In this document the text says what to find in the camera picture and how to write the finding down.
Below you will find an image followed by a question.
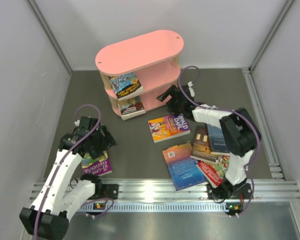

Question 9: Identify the purple 117-storey treehouse book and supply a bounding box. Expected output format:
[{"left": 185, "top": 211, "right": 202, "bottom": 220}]
[{"left": 81, "top": 151, "right": 112, "bottom": 177}]

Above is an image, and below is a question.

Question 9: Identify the yellow Brideshead Revisited book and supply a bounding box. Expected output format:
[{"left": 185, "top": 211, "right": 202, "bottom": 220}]
[{"left": 117, "top": 96, "right": 146, "bottom": 120}]

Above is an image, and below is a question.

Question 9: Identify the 169-storey treehouse book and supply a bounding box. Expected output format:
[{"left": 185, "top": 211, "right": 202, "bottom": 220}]
[{"left": 109, "top": 72, "right": 144, "bottom": 100}]

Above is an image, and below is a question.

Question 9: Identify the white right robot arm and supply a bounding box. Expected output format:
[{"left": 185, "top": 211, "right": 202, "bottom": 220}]
[{"left": 157, "top": 83, "right": 262, "bottom": 199}]

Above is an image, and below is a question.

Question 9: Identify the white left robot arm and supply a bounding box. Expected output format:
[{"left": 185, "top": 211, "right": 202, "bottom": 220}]
[{"left": 19, "top": 116, "right": 119, "bottom": 240}]

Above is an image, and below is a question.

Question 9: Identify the orange Roald Dahl book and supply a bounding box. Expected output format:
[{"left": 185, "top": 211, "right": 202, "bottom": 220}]
[{"left": 147, "top": 113, "right": 191, "bottom": 143}]

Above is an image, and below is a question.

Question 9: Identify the pink three-tier shelf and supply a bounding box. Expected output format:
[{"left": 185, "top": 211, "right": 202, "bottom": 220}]
[{"left": 95, "top": 29, "right": 184, "bottom": 116}]

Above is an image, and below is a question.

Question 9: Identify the brown dark cover book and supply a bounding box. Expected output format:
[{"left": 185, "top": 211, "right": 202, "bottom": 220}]
[{"left": 190, "top": 123, "right": 219, "bottom": 165}]

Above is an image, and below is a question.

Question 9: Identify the dark blue paperback book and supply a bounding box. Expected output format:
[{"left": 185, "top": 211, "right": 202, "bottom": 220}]
[{"left": 207, "top": 124, "right": 230, "bottom": 156}]

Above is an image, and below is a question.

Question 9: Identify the blue orange paperback book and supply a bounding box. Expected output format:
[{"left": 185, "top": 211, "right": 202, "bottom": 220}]
[{"left": 162, "top": 142, "right": 207, "bottom": 192}]

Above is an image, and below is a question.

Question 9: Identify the red green treehouse book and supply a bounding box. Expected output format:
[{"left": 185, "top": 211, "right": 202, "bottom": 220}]
[{"left": 197, "top": 155, "right": 230, "bottom": 188}]

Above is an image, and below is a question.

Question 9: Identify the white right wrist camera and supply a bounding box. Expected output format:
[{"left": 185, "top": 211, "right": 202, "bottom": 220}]
[{"left": 187, "top": 81, "right": 195, "bottom": 98}]

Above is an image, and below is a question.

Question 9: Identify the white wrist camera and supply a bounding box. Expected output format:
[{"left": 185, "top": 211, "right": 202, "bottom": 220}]
[
  {"left": 187, "top": 81, "right": 195, "bottom": 98},
  {"left": 74, "top": 119, "right": 80, "bottom": 127}
]

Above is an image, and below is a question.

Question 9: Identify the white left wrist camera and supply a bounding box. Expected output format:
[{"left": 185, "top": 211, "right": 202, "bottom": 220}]
[{"left": 74, "top": 119, "right": 80, "bottom": 127}]

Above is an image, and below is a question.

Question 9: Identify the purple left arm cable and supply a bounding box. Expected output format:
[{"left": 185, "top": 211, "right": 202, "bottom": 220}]
[{"left": 33, "top": 104, "right": 115, "bottom": 238}]

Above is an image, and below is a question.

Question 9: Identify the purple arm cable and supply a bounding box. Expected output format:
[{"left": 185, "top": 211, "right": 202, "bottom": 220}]
[
  {"left": 177, "top": 65, "right": 262, "bottom": 218},
  {"left": 33, "top": 104, "right": 115, "bottom": 238}
]

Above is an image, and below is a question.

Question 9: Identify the aluminium mounting rail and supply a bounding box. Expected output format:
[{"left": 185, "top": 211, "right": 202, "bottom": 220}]
[{"left": 29, "top": 178, "right": 300, "bottom": 213}]

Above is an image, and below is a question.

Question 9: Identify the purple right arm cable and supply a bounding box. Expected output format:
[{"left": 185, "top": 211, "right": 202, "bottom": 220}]
[{"left": 177, "top": 65, "right": 262, "bottom": 218}]

